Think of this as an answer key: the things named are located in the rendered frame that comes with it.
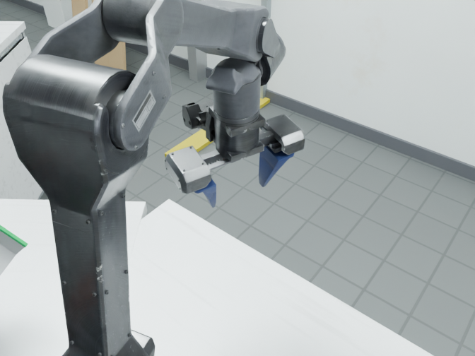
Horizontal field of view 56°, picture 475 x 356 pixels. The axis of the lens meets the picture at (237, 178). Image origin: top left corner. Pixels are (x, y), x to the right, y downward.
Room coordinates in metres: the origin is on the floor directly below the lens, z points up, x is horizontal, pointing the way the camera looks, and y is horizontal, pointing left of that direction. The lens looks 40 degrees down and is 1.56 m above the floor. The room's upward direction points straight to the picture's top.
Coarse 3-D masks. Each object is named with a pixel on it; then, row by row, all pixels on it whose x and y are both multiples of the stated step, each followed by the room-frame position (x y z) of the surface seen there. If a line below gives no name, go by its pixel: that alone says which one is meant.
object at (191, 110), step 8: (192, 104) 0.52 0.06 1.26; (200, 104) 0.54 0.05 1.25; (208, 104) 0.53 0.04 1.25; (184, 112) 0.51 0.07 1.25; (192, 112) 0.50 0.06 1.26; (200, 112) 0.50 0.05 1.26; (208, 112) 0.50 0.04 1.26; (184, 120) 0.51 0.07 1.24; (192, 120) 0.50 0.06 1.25; (200, 120) 0.49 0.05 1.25; (208, 120) 0.49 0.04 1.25; (192, 128) 0.49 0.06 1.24; (200, 128) 0.51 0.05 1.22; (208, 128) 0.48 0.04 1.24; (208, 136) 0.48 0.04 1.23
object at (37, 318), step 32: (0, 224) 0.68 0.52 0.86; (32, 224) 0.68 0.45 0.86; (128, 224) 0.68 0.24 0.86; (32, 256) 0.59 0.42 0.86; (128, 256) 0.59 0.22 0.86; (0, 288) 0.51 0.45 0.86; (32, 288) 0.51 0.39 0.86; (0, 320) 0.44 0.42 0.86; (32, 320) 0.44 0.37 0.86; (64, 320) 0.44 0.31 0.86; (0, 352) 0.38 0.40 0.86; (32, 352) 0.38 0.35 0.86
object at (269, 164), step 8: (264, 152) 0.51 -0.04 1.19; (272, 152) 0.49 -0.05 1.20; (280, 152) 0.49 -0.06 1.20; (264, 160) 0.50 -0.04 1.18; (272, 160) 0.49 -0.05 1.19; (280, 160) 0.48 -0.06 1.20; (264, 168) 0.50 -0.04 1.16; (272, 168) 0.48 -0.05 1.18; (264, 176) 0.50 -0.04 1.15; (272, 176) 0.49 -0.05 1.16; (264, 184) 0.50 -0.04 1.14
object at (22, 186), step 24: (0, 24) 1.85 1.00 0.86; (24, 24) 1.88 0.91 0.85; (0, 48) 1.64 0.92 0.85; (24, 48) 1.82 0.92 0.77; (0, 72) 1.59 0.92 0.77; (0, 96) 1.53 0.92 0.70; (0, 120) 1.47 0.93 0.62; (0, 144) 1.41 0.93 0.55; (0, 168) 1.36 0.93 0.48; (24, 168) 1.50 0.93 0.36; (0, 192) 1.30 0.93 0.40; (24, 192) 1.44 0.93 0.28
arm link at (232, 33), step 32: (96, 0) 0.31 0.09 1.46; (128, 0) 0.30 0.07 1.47; (160, 0) 0.30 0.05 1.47; (192, 0) 0.34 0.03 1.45; (64, 32) 0.28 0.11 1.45; (96, 32) 0.30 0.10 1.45; (128, 32) 0.29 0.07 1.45; (160, 32) 0.29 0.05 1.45; (192, 32) 0.34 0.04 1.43; (224, 32) 0.40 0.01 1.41; (256, 32) 0.44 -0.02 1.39; (160, 64) 0.25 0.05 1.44; (128, 96) 0.22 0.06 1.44; (160, 96) 0.25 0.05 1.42; (128, 128) 0.21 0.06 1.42
